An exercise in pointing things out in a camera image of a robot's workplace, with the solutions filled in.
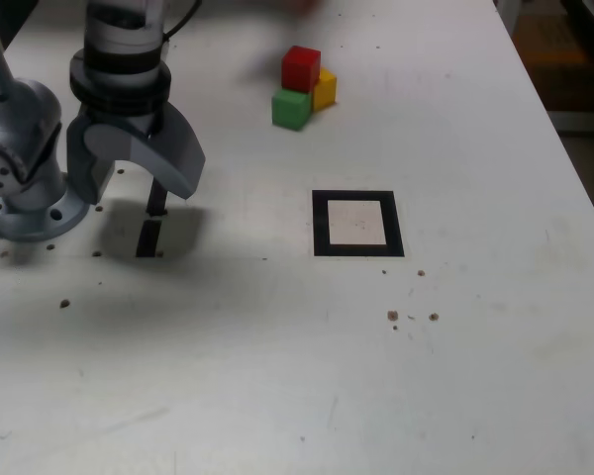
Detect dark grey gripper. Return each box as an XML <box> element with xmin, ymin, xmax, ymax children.
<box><xmin>66</xmin><ymin>101</ymin><xmax>207</xmax><ymax>205</ymax></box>

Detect green cube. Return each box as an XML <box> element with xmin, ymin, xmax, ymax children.
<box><xmin>270</xmin><ymin>88</ymin><xmax>312</xmax><ymax>132</ymax></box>

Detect red cube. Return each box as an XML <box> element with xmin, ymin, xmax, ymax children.
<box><xmin>281</xmin><ymin>45</ymin><xmax>323</xmax><ymax>93</ymax></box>

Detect yellow cube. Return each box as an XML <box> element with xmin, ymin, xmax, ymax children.
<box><xmin>312</xmin><ymin>67</ymin><xmax>339</xmax><ymax>112</ymax></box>

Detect black tape square outline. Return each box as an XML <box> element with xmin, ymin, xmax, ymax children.
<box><xmin>311</xmin><ymin>189</ymin><xmax>406</xmax><ymax>258</ymax></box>

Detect person's hand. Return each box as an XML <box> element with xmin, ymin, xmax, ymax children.
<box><xmin>279</xmin><ymin>0</ymin><xmax>328</xmax><ymax>15</ymax></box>

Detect black tape strip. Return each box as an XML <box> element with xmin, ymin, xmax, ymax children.
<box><xmin>135</xmin><ymin>180</ymin><xmax>168</xmax><ymax>258</ymax></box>

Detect brown cardboard box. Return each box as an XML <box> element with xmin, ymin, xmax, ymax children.
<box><xmin>517</xmin><ymin>12</ymin><xmax>594</xmax><ymax>113</ymax></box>

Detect thin black cable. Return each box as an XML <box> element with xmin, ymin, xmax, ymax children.
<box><xmin>162</xmin><ymin>0</ymin><xmax>203</xmax><ymax>41</ymax></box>

